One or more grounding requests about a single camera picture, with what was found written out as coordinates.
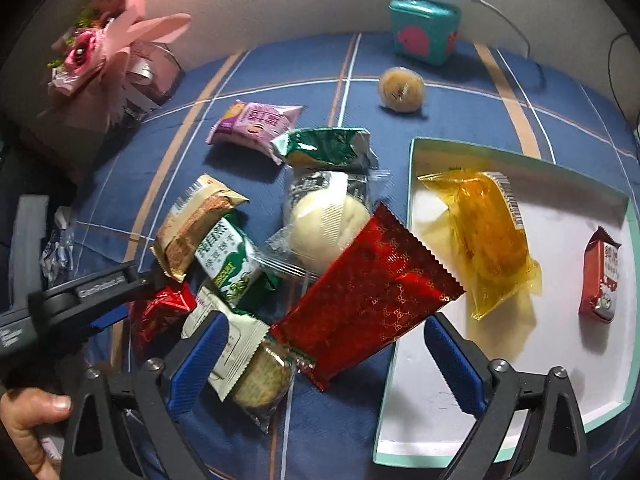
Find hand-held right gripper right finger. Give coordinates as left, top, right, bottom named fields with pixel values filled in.
left=424, top=311, right=593, bottom=480

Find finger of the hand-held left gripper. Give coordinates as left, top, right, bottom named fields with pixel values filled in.
left=27, top=260, right=167, bottom=334

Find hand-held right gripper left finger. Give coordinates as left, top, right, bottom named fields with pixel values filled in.
left=60, top=310, right=231, bottom=480

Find white packet with round cake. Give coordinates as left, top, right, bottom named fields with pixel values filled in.
left=181, top=285, right=316, bottom=433

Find small red snack packet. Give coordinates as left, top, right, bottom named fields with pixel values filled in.
left=127, top=282, right=197, bottom=356

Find white box with teal rim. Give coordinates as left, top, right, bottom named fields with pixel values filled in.
left=372, top=137, right=631, bottom=465

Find green and white biscuit packet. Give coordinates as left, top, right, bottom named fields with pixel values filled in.
left=197, top=217, right=281, bottom=308

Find large red patterned snack packet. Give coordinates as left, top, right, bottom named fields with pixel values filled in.
left=270, top=202, right=467, bottom=392

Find brown and cream snack packet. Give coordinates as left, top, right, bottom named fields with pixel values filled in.
left=151, top=175, right=250, bottom=281

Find person's left hand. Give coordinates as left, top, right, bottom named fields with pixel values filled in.
left=0, top=389, right=74, bottom=479

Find blue and white packets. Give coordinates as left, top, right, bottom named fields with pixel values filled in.
left=40, top=225, right=77, bottom=279

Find yellow clear cake packet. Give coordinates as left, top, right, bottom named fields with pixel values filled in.
left=416, top=170, right=543, bottom=321

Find small red-brown snack packet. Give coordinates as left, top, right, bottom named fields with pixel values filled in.
left=578, top=226, right=623, bottom=323

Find white bun in clear packet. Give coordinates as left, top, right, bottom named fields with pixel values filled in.
left=267, top=169, right=391, bottom=281

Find purple snack packet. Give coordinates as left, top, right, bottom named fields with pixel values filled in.
left=206, top=100, right=305, bottom=153

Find dark green and silver packet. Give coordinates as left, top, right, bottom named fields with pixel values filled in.
left=271, top=127, right=379, bottom=170

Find round pastry in clear wrap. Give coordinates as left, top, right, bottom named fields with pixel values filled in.
left=378, top=66, right=427, bottom=110

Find blue plaid tablecloth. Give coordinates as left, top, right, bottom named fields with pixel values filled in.
left=65, top=32, right=640, bottom=480

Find teal tin with pink print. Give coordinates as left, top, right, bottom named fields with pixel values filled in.
left=389, top=0, right=461, bottom=66

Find black cable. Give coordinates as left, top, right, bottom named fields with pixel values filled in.
left=606, top=32, right=640, bottom=128

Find white cable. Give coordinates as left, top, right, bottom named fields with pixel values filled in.
left=469, top=0, right=532, bottom=59

